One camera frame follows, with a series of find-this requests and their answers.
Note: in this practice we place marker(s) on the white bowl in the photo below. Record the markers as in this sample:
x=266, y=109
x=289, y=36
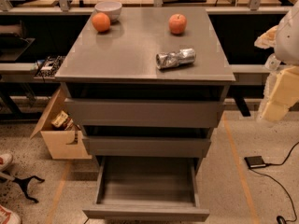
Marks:
x=110, y=8

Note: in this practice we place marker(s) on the red apple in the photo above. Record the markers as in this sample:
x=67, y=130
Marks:
x=177, y=24

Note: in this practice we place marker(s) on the orange fruit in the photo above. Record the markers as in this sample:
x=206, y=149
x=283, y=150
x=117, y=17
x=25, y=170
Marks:
x=101, y=22

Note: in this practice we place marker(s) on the black foot pedal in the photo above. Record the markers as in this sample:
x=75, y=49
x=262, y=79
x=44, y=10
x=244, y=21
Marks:
x=254, y=162

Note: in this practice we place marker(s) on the grey open bottom drawer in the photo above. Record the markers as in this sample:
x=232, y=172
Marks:
x=146, y=188

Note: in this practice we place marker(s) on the white red shoe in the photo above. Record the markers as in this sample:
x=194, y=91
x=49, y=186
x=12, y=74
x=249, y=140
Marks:
x=8, y=217
x=5, y=161

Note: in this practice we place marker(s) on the cardboard box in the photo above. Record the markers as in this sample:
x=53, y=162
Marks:
x=62, y=144

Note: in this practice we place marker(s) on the grey top drawer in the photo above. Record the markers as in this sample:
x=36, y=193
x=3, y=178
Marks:
x=178, y=114

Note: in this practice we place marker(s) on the white red shoe lower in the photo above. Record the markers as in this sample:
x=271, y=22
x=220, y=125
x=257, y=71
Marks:
x=8, y=217

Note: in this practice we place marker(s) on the black patterned notebook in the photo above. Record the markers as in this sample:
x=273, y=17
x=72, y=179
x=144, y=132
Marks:
x=48, y=67

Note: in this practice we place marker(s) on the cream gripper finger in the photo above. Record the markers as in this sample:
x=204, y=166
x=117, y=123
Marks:
x=284, y=94

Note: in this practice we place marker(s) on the black chair base leg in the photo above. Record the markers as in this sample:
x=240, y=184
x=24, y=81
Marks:
x=23, y=183

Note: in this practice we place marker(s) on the grey middle drawer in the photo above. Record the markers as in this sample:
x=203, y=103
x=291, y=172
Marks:
x=147, y=147

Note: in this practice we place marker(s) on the grey drawer cabinet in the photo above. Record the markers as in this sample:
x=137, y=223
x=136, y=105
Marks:
x=121, y=65

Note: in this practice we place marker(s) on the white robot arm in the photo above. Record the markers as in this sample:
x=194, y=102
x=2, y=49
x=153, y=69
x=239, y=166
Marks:
x=284, y=39

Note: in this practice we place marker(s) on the white red shoe upper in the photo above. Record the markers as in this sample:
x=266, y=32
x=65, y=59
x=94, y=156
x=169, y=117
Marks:
x=5, y=161

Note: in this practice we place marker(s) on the snack packet in box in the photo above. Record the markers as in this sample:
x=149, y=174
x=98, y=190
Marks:
x=62, y=121

